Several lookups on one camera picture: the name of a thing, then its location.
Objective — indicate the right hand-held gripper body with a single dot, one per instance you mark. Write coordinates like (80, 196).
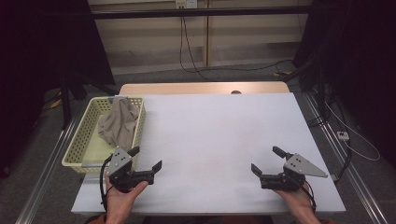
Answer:
(299, 166)

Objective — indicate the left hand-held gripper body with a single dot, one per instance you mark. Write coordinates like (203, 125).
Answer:
(120, 161)

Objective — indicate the beige cloth garment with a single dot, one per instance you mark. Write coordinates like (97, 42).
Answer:
(120, 124)

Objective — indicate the pale yellow perforated plastic basket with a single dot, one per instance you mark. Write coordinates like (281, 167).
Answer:
(77, 146)

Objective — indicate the person's right hand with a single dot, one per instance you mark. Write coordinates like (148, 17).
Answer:
(297, 202)

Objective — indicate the person's left hand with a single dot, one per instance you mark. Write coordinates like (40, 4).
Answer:
(123, 199)

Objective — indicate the white table cover sheet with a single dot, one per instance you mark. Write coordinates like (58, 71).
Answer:
(202, 140)

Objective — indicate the white floor power strip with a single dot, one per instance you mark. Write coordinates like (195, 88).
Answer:
(343, 135)

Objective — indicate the dark table grommet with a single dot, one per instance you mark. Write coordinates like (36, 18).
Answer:
(236, 92)

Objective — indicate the black metal stand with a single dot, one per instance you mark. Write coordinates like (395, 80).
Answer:
(66, 105)

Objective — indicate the black curtain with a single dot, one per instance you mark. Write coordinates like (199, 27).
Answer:
(361, 62)
(37, 56)

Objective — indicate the black metal crossbar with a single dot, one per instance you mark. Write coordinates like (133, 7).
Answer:
(202, 13)

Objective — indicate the aluminium floor rail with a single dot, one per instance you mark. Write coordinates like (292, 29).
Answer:
(46, 174)
(351, 174)

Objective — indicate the white wall outlet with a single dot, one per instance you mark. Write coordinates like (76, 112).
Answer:
(186, 3)

